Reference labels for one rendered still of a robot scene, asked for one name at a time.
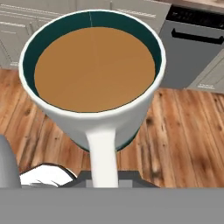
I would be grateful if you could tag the grey rounded object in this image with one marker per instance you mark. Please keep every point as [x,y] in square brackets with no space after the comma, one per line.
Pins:
[8,166]

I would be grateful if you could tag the light grey cupboard beside dishwasher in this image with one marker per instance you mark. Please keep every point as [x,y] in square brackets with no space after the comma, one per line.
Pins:
[212,76]

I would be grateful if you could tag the white angular object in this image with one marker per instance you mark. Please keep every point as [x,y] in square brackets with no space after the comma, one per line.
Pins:
[46,175]

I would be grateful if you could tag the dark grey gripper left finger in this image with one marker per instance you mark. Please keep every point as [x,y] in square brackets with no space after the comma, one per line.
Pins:
[82,178]

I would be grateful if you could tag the light grey cupboard run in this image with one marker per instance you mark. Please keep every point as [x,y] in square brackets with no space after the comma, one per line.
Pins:
[17,26]

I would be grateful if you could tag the white mug with coffee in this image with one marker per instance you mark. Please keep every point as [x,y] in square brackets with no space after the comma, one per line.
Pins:
[96,70]

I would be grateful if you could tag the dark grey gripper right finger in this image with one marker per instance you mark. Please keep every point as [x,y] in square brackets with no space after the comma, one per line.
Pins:
[131,176]

